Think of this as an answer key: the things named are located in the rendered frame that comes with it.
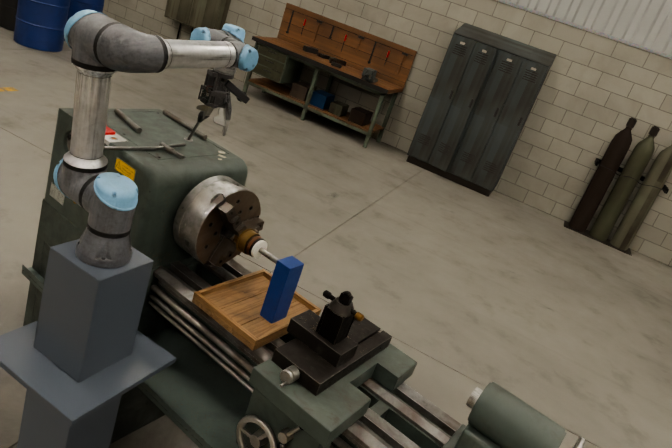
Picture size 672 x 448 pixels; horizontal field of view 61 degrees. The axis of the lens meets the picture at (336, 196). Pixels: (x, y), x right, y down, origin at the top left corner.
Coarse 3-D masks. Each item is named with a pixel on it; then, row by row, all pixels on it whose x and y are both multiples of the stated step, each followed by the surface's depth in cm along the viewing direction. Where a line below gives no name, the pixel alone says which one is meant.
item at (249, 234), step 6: (240, 234) 200; (246, 234) 201; (252, 234) 201; (258, 234) 203; (234, 240) 203; (240, 240) 200; (246, 240) 199; (252, 240) 199; (258, 240) 199; (264, 240) 202; (240, 246) 200; (246, 246) 200; (252, 246) 198; (246, 252) 202
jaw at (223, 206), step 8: (216, 200) 198; (224, 200) 198; (224, 208) 197; (232, 208) 197; (224, 216) 198; (232, 216) 199; (224, 224) 203; (232, 224) 198; (240, 224) 201; (232, 232) 203; (240, 232) 200
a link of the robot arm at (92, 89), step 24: (72, 24) 143; (96, 24) 141; (72, 48) 146; (96, 48) 140; (96, 72) 146; (96, 96) 150; (72, 120) 155; (96, 120) 153; (72, 144) 156; (96, 144) 157; (72, 168) 157; (96, 168) 159; (72, 192) 158
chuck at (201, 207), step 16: (208, 192) 199; (224, 192) 199; (240, 192) 203; (192, 208) 197; (208, 208) 195; (240, 208) 207; (256, 208) 215; (192, 224) 196; (208, 224) 197; (192, 240) 197; (208, 240) 201; (208, 256) 205
